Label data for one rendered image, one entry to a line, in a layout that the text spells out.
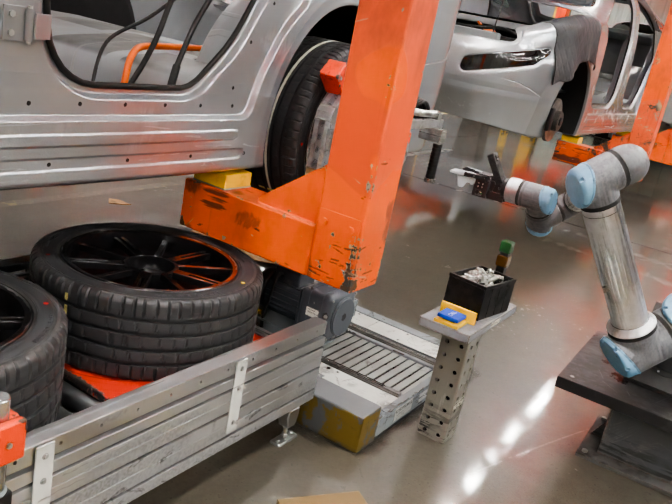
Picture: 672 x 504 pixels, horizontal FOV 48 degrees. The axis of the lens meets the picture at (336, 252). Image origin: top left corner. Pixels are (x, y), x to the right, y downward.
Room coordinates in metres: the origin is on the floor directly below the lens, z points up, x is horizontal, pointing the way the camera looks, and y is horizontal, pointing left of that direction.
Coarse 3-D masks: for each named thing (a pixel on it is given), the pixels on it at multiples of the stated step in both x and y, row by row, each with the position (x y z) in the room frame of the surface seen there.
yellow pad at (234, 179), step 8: (200, 176) 2.37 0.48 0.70; (208, 176) 2.36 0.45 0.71; (216, 176) 2.34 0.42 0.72; (224, 176) 2.32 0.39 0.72; (232, 176) 2.35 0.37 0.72; (240, 176) 2.38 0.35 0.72; (248, 176) 2.42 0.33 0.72; (208, 184) 2.35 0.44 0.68; (216, 184) 2.34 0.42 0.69; (224, 184) 2.32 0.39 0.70; (232, 184) 2.35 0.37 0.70; (240, 184) 2.39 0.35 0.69; (248, 184) 2.43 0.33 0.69
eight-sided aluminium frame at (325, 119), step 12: (336, 96) 2.61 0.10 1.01; (324, 108) 2.54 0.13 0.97; (336, 108) 2.53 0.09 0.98; (324, 120) 2.52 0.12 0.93; (324, 132) 2.52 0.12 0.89; (312, 144) 2.54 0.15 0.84; (324, 144) 2.52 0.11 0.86; (312, 156) 2.54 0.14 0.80; (324, 156) 2.52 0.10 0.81; (312, 168) 2.53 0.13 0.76
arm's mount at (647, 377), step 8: (656, 304) 2.57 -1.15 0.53; (656, 368) 2.37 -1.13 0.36; (640, 376) 2.36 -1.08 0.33; (648, 376) 2.36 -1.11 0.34; (656, 376) 2.35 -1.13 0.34; (664, 376) 2.34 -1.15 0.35; (640, 384) 2.35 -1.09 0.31; (648, 384) 2.33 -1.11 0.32; (656, 384) 2.33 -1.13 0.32; (664, 384) 2.33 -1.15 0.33; (656, 392) 2.32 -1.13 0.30; (664, 392) 2.31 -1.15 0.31
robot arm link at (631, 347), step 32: (608, 160) 2.13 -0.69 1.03; (576, 192) 2.13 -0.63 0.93; (608, 192) 2.10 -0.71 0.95; (608, 224) 2.12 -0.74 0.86; (608, 256) 2.15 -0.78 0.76; (608, 288) 2.18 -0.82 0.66; (640, 288) 2.19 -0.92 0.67; (608, 320) 2.29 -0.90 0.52; (640, 320) 2.19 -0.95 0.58; (608, 352) 2.26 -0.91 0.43; (640, 352) 2.19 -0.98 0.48
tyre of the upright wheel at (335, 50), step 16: (304, 48) 2.72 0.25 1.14; (320, 48) 2.73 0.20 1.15; (336, 48) 2.72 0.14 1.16; (304, 64) 2.64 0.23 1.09; (320, 64) 2.63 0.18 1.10; (288, 80) 2.60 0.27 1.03; (304, 80) 2.58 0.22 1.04; (320, 80) 2.58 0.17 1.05; (288, 96) 2.56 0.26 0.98; (304, 96) 2.55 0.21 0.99; (320, 96) 2.59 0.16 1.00; (288, 112) 2.55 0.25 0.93; (304, 112) 2.53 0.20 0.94; (272, 128) 2.55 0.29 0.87; (288, 128) 2.53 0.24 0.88; (304, 128) 2.54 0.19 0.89; (272, 144) 2.56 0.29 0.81; (288, 144) 2.52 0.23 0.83; (304, 144) 2.56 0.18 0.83; (272, 160) 2.56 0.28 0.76; (288, 160) 2.52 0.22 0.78; (304, 160) 2.57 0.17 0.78; (256, 176) 2.63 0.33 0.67; (272, 176) 2.59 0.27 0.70; (288, 176) 2.54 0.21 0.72
